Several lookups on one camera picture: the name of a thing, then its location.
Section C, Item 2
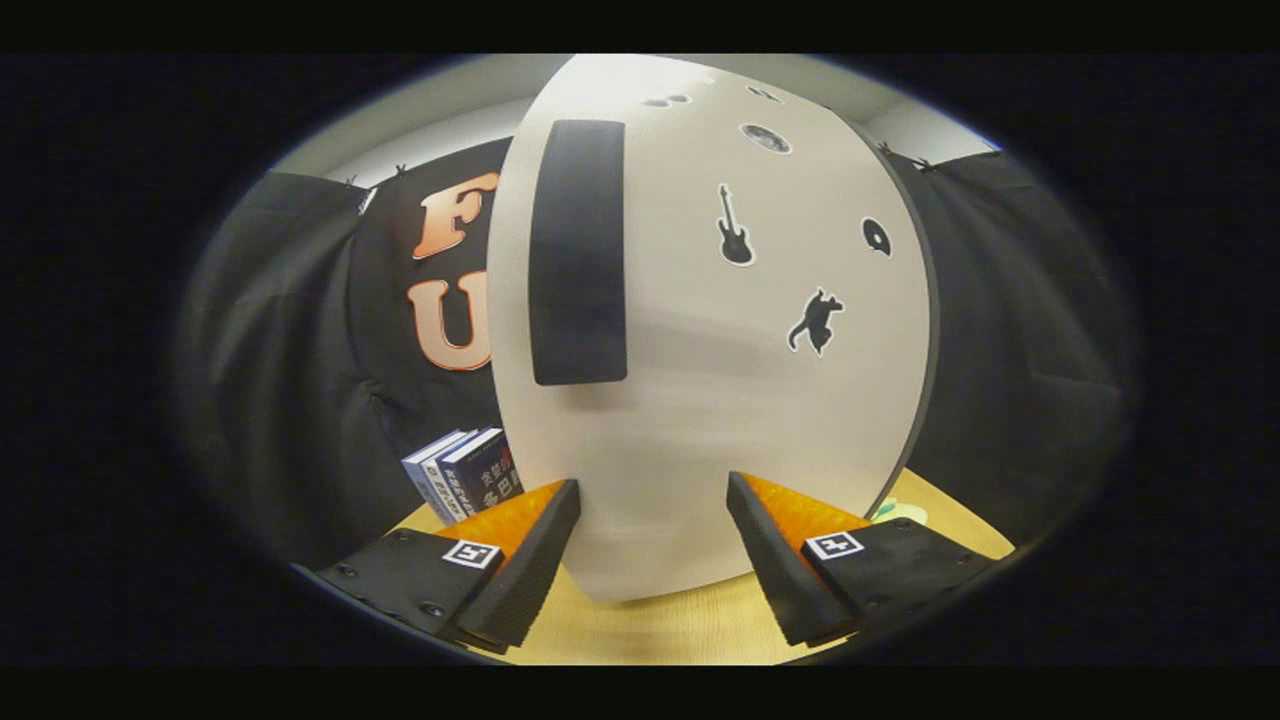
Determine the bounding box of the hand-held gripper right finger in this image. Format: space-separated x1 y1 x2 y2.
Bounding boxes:
726 472 1001 648

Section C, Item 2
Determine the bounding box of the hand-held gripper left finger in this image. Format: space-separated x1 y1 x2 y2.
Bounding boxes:
316 478 582 651

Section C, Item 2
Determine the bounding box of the dark blue book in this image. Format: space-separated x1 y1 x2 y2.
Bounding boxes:
438 428 524 521

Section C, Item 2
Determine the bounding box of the white and blue book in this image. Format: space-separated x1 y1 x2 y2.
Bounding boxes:
402 430 476 526

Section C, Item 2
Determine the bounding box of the black backdrop cloth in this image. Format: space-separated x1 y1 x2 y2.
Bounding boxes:
180 135 1136 571

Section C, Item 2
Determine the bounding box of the black door handle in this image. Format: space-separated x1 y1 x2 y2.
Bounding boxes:
528 120 629 387

